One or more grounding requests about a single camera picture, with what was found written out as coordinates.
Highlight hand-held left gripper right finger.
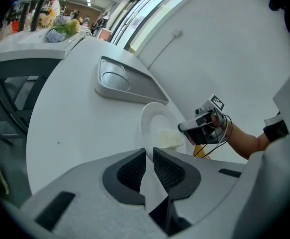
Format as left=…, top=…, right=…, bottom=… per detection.
left=153, top=147, right=246, bottom=236

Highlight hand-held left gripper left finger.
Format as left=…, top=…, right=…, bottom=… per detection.
left=20, top=147, right=169, bottom=239

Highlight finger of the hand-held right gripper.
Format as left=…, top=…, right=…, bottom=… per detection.
left=184, top=130, right=205, bottom=146
left=178, top=118, right=203, bottom=134

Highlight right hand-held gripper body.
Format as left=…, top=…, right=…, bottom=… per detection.
left=194, top=93, right=229, bottom=145

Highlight white plate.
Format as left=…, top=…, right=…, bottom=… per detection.
left=140, top=102, right=194, bottom=160

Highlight person's right forearm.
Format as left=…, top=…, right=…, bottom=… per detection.
left=224, top=122, right=270, bottom=160

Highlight person's right hand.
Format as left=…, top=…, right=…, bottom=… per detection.
left=210, top=114, right=220, bottom=128

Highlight yellow cardboard sheet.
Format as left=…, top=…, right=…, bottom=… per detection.
left=195, top=144, right=212, bottom=159

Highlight white sleeve strip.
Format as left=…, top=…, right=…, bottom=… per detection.
left=264, top=115, right=283, bottom=126

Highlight grey rectangular tray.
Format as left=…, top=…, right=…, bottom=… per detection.
left=94, top=56, right=170, bottom=106

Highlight person's black clothing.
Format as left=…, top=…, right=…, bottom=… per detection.
left=263, top=112, right=289, bottom=144

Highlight dark framed window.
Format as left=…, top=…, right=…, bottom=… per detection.
left=109, top=0, right=188, bottom=52

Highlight green and yellow flower bunch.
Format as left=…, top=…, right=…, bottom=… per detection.
left=51, top=18, right=82, bottom=36

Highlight blue hydrangea flowers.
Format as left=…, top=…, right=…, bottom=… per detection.
left=46, top=29, right=67, bottom=43

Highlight white sink counter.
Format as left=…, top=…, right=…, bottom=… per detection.
left=0, top=30, right=86, bottom=65

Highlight orange flower bouquet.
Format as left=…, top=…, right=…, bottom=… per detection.
left=38, top=8, right=58, bottom=28

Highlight tall black faucet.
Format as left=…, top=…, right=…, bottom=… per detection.
left=30, top=0, right=45, bottom=32

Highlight white cable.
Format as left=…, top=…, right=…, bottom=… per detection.
left=203, top=118, right=229, bottom=159

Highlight black cable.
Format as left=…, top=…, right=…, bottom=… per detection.
left=193, top=114, right=233, bottom=159

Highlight white wall cable duct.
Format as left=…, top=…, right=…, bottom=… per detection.
left=148, top=35, right=178, bottom=69

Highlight dark metal counter frame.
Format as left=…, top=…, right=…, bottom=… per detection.
left=0, top=63, right=61, bottom=145

